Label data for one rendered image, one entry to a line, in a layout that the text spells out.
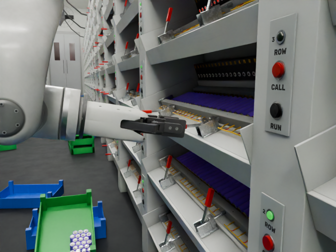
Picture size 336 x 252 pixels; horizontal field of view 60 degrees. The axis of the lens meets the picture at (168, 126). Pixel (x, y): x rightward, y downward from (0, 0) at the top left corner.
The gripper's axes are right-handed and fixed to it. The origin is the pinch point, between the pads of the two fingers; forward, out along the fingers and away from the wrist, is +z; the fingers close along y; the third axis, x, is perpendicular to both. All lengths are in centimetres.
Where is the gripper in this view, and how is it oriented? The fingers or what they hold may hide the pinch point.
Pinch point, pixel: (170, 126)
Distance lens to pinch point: 52.3
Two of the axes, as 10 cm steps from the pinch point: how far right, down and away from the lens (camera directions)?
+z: 9.4, 1.1, 3.1
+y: 2.9, 1.5, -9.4
